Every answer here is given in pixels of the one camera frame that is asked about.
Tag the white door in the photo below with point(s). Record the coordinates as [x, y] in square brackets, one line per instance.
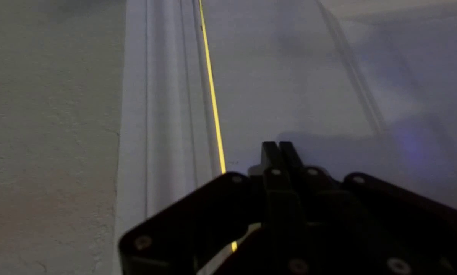
[374, 94]

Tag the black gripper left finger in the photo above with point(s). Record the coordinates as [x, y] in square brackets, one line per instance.
[186, 235]

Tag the white door frame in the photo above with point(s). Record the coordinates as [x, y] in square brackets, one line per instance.
[166, 145]

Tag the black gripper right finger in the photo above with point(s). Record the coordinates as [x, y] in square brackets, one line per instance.
[361, 224]

